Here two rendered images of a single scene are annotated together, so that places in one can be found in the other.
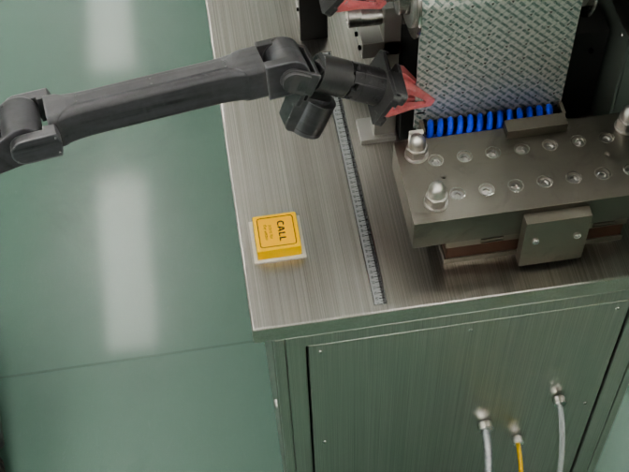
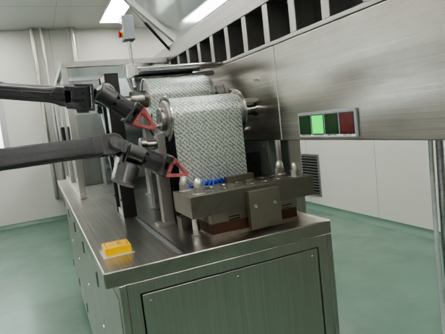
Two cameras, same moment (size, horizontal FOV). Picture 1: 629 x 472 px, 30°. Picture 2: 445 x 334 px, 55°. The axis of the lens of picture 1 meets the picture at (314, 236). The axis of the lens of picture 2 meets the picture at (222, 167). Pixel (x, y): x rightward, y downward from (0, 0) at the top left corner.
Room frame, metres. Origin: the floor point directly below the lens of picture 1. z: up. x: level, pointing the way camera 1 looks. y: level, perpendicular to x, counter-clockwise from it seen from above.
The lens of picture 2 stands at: (-0.10, 0.08, 1.23)
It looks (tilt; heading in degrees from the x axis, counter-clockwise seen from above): 6 degrees down; 344
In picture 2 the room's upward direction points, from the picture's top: 6 degrees counter-clockwise
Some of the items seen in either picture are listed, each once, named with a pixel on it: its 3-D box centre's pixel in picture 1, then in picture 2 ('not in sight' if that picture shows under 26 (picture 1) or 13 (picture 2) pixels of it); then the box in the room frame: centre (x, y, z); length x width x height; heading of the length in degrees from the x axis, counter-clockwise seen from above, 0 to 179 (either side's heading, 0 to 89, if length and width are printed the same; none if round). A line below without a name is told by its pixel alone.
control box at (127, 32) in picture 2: not in sight; (125, 28); (1.82, -0.12, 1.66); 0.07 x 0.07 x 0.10; 6
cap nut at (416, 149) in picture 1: (416, 145); (184, 183); (1.14, -0.16, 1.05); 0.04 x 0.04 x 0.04
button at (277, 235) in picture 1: (276, 235); (116, 247); (1.09, 0.06, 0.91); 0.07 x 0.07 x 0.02; 7
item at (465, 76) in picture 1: (491, 76); (212, 158); (1.23, -0.28, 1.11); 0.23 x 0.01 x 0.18; 97
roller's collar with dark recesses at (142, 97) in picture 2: not in sight; (138, 99); (1.52, -0.10, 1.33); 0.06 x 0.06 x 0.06; 7
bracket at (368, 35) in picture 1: (375, 69); (159, 180); (1.30, -0.11, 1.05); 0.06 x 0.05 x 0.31; 97
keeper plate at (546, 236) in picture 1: (553, 237); (264, 207); (1.02, -0.36, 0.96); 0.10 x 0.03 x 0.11; 97
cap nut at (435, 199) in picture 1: (436, 193); (198, 185); (1.05, -0.18, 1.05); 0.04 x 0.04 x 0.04
